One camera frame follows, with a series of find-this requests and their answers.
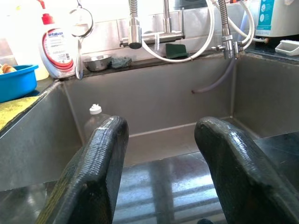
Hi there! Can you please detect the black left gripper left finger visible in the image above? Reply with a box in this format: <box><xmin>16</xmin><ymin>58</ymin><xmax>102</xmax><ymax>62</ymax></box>
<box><xmin>35</xmin><ymin>115</ymin><xmax>130</xmax><ymax>224</ymax></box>

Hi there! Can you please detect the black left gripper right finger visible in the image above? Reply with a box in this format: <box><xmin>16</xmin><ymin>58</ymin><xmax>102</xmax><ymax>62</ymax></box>
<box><xmin>194</xmin><ymin>116</ymin><xmax>299</xmax><ymax>224</ymax></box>

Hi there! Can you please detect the clear bottle with white cap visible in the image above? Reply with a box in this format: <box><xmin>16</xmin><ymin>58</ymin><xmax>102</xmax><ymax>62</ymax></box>
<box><xmin>84</xmin><ymin>104</ymin><xmax>113</xmax><ymax>143</ymax></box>

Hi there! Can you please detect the clear plastic tube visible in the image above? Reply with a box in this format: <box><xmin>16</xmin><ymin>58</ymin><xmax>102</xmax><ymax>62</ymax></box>
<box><xmin>191</xmin><ymin>58</ymin><xmax>237</xmax><ymax>94</ymax></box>

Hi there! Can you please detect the stainless steel sink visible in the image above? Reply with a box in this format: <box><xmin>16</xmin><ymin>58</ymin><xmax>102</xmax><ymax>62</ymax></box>
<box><xmin>0</xmin><ymin>50</ymin><xmax>299</xmax><ymax>191</ymax></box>

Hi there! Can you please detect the yellow dish cloth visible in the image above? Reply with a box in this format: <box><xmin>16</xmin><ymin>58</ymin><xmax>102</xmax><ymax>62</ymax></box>
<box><xmin>0</xmin><ymin>95</ymin><xmax>40</xmax><ymax>131</ymax></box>

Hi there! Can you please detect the shallow steel bowl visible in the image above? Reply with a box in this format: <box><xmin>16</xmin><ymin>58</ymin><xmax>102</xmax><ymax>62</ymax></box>
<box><xmin>83</xmin><ymin>55</ymin><xmax>113</xmax><ymax>72</ymax></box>

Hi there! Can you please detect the grey scouring pad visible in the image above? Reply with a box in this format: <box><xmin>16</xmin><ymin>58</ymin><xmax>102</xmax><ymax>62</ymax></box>
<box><xmin>111</xmin><ymin>56</ymin><xmax>133</xmax><ymax>69</ymax></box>

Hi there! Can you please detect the blue plastic basin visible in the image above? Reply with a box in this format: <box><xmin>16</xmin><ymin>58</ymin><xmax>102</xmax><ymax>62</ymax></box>
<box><xmin>0</xmin><ymin>64</ymin><xmax>39</xmax><ymax>103</ymax></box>

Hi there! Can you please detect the steel mesh strainer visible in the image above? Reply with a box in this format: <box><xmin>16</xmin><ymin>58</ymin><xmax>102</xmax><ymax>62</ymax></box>
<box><xmin>68</xmin><ymin>0</ymin><xmax>94</xmax><ymax>80</ymax></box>

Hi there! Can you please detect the white red detergent bottle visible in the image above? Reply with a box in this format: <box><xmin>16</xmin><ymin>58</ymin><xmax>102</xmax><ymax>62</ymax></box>
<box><xmin>37</xmin><ymin>0</ymin><xmax>77</xmax><ymax>79</ymax></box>

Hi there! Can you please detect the small white plastic tray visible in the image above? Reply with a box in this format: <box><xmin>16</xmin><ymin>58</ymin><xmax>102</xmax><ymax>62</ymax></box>
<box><xmin>275</xmin><ymin>39</ymin><xmax>299</xmax><ymax>56</ymax></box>

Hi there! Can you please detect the tan item in basin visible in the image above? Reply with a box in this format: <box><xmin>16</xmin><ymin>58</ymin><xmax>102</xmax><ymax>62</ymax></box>
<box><xmin>0</xmin><ymin>63</ymin><xmax>17</xmax><ymax>75</ymax></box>

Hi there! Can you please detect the green scouring sponge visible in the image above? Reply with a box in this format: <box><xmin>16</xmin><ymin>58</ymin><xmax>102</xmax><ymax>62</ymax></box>
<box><xmin>165</xmin><ymin>43</ymin><xmax>189</xmax><ymax>59</ymax></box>

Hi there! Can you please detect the steel pull-out spray head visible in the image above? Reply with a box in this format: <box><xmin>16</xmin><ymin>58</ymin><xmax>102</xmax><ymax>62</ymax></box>
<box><xmin>128</xmin><ymin>0</ymin><xmax>143</xmax><ymax>49</ymax></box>

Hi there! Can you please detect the steel sink faucet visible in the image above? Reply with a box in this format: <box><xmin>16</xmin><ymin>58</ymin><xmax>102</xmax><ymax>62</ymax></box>
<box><xmin>120</xmin><ymin>0</ymin><xmax>185</xmax><ymax>47</ymax></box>

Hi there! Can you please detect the white water purifier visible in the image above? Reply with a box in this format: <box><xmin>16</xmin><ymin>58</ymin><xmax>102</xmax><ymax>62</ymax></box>
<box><xmin>254</xmin><ymin>0</ymin><xmax>299</xmax><ymax>38</ymax></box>

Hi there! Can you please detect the steel flexible hose tap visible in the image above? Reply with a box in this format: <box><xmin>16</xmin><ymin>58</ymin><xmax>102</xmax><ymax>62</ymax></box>
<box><xmin>211</xmin><ymin>0</ymin><xmax>243</xmax><ymax>60</ymax></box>

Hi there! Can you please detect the white water hose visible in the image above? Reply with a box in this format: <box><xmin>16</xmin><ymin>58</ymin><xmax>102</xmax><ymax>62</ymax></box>
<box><xmin>238</xmin><ymin>0</ymin><xmax>256</xmax><ymax>51</ymax></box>
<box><xmin>141</xmin><ymin>0</ymin><xmax>215</xmax><ymax>63</ymax></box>
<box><xmin>217</xmin><ymin>4</ymin><xmax>269</xmax><ymax>44</ymax></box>

